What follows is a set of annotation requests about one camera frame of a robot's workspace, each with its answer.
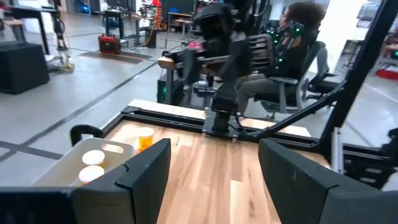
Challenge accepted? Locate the black table clamp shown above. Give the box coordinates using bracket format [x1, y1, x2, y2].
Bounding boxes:
[70, 124, 105, 147]

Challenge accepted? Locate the white plastic bin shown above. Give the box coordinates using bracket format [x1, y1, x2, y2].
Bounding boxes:
[30, 136, 136, 187]

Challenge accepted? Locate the black metal table frame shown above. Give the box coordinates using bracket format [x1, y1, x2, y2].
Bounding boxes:
[102, 0, 398, 190]

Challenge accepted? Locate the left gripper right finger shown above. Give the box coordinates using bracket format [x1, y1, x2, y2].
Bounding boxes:
[258, 138, 398, 224]

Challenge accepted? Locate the black cabinet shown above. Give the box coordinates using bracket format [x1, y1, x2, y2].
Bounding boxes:
[0, 42, 50, 95]

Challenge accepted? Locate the red equipment case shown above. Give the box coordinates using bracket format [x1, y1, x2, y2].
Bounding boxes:
[98, 34, 122, 55]

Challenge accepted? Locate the seated person with headset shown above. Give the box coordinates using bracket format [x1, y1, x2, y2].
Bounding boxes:
[236, 1, 326, 116]

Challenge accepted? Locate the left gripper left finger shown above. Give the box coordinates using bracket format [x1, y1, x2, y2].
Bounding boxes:
[73, 138, 172, 224]

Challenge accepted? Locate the dark floor mat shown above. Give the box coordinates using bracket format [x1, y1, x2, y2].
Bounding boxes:
[79, 50, 153, 65]

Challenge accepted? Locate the orange pill bottle white cap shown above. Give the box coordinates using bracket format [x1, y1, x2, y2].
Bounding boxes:
[78, 165, 106, 187]
[136, 126, 155, 152]
[81, 149, 106, 169]

